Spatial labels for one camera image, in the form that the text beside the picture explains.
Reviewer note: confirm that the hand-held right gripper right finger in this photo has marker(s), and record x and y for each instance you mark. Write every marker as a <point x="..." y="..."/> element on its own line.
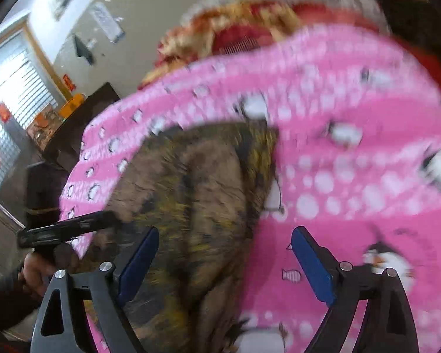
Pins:
<point x="314" y="264"/>

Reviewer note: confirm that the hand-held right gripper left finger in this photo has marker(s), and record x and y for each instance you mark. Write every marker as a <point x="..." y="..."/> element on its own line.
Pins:
<point x="138" y="264"/>

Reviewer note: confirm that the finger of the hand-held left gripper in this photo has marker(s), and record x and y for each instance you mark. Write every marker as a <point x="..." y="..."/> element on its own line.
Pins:
<point x="70" y="226"/>

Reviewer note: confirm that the brown olive fuzzy garment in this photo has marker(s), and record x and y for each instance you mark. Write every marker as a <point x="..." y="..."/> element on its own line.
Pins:
<point x="202" y="198"/>

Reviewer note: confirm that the person's left hand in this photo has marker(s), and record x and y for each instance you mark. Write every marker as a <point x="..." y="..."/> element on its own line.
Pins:
<point x="35" y="272"/>

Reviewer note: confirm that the pink penguin print blanket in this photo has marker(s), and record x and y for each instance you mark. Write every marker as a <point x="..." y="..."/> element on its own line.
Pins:
<point x="352" y="176"/>

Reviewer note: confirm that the dark wooden cabinet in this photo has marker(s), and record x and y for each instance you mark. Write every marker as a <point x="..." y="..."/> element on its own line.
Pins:
<point x="81" y="117"/>

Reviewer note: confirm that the orange items on cabinet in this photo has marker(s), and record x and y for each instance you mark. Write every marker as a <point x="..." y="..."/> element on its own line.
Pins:
<point x="55" y="117"/>

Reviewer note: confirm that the window with white blinds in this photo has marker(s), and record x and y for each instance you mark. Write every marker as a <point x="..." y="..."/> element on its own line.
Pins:
<point x="22" y="88"/>

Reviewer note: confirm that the yellow red patterned cloth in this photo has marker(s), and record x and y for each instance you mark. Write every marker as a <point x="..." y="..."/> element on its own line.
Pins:
<point x="205" y="33"/>

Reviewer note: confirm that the red wall sign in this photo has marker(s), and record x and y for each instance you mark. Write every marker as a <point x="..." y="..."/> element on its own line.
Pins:
<point x="69" y="82"/>

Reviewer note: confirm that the black wall fixture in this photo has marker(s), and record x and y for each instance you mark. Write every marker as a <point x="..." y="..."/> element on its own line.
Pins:
<point x="83" y="49"/>

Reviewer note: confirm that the white wall poster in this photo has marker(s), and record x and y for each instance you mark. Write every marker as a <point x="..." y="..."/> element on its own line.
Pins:
<point x="108" y="22"/>

